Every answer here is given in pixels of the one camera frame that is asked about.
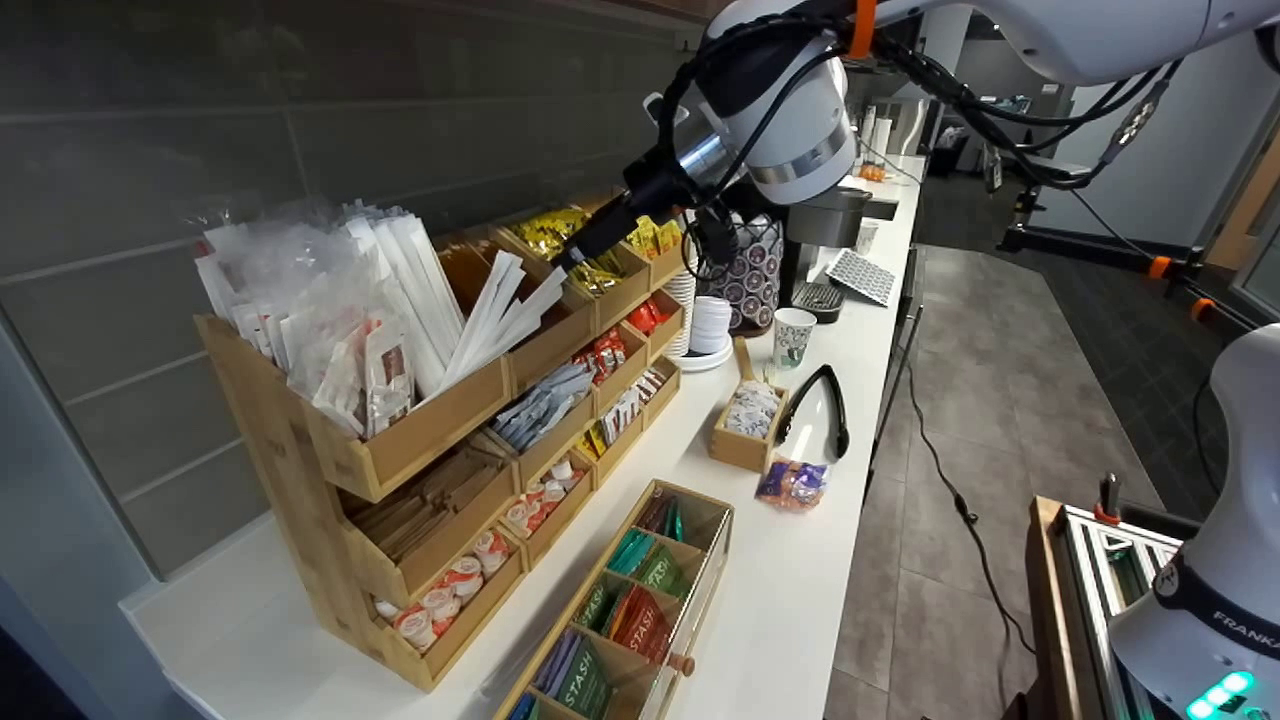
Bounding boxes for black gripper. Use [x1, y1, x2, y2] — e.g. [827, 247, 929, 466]
[565, 134, 709, 271]

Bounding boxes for white second robot base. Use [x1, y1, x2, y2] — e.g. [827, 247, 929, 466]
[1110, 319, 1280, 720]

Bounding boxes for brown wooden stir sticks bundle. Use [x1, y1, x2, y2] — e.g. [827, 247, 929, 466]
[437, 234, 536, 318]

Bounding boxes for long brown sticks bundle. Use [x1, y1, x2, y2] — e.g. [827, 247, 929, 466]
[348, 445, 515, 566]

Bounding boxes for tiered bamboo organizer holder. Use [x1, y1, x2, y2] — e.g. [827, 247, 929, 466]
[194, 192, 697, 696]

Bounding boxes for yellow sweetener packets pile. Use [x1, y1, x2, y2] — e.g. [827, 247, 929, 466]
[616, 207, 687, 263]
[512, 203, 626, 295]

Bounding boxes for red packets pile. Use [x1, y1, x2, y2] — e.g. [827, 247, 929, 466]
[626, 293, 676, 338]
[572, 329, 631, 386]

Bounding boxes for white wrapped straws bundle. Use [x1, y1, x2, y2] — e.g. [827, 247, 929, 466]
[445, 245, 575, 386]

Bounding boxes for white lids stack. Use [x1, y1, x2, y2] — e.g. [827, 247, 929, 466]
[682, 293, 741, 375]

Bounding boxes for coffee pod carousel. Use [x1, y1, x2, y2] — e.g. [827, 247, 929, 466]
[693, 211, 793, 338]

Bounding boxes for white packets pile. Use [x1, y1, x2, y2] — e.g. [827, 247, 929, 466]
[583, 365, 676, 453]

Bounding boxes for grey packets pile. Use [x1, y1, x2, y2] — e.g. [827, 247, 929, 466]
[487, 362, 598, 455]

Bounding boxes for green patterned paper cup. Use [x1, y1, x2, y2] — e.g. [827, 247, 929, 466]
[767, 306, 821, 374]

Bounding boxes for white creamer cups pile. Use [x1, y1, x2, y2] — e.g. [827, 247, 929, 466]
[716, 380, 784, 445]

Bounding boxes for black coffee machine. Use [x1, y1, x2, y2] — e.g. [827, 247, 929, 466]
[793, 192, 904, 255]

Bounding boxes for small wooden box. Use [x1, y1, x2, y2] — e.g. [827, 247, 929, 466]
[704, 375, 793, 475]

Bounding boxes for grey tablet device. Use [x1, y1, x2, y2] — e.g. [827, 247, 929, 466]
[825, 245, 900, 312]

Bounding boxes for black plastic tongs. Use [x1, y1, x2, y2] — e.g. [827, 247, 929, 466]
[771, 362, 858, 469]

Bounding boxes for white creamer cups row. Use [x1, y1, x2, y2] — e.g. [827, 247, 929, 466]
[495, 455, 583, 539]
[372, 533, 522, 658]

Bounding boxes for teal tea bags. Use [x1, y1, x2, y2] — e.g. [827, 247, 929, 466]
[652, 496, 697, 545]

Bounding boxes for clear plastic cutlery packets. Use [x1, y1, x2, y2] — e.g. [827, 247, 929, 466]
[194, 197, 473, 435]

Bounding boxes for white cup stacks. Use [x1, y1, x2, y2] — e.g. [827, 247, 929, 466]
[858, 96, 934, 163]

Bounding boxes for purple orange snack packet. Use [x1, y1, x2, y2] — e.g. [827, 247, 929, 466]
[753, 455, 832, 518]

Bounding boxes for long wooden tea box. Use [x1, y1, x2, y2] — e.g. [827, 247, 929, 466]
[492, 475, 738, 720]

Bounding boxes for red tea bags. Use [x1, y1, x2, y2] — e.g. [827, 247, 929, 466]
[581, 584, 676, 665]

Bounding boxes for blue green tea bags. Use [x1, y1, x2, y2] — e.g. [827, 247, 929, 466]
[533, 629, 616, 720]

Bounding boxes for black stand with orange feet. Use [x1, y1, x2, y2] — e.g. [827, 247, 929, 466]
[994, 144, 1226, 324]

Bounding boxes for orange strap on arm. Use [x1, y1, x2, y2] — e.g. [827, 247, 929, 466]
[843, 0, 885, 64]

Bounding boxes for black robot arm cables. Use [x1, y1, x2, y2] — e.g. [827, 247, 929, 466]
[656, 11, 1191, 192]

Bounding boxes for black floor cable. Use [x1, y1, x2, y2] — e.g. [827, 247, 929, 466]
[874, 295, 1044, 674]

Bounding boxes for wooden door frame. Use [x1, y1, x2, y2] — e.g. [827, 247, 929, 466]
[1203, 125, 1280, 324]

